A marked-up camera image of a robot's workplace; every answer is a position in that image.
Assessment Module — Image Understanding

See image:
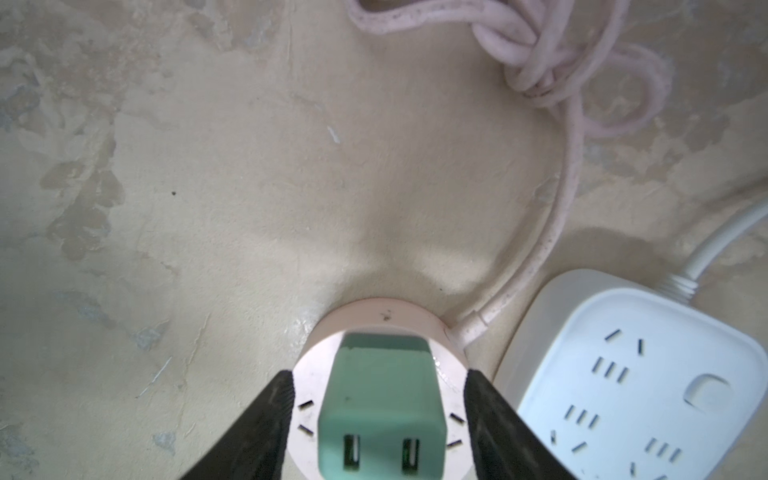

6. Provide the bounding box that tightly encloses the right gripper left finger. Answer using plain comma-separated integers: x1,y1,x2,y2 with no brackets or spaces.
182,370,295,480

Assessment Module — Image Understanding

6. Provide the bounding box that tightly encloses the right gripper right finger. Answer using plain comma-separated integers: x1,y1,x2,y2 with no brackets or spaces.
464,369,574,480

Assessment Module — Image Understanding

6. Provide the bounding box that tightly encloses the green plug adapter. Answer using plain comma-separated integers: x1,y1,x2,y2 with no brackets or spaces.
317,333,447,479

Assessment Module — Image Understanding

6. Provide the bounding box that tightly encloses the white square power strip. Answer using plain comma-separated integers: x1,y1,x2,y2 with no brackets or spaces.
494,269,767,479

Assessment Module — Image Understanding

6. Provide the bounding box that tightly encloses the pink round power strip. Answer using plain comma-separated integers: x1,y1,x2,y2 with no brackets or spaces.
288,298,473,479

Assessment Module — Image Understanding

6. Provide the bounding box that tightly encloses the white power cable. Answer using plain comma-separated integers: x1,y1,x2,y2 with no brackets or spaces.
656,197,768,304

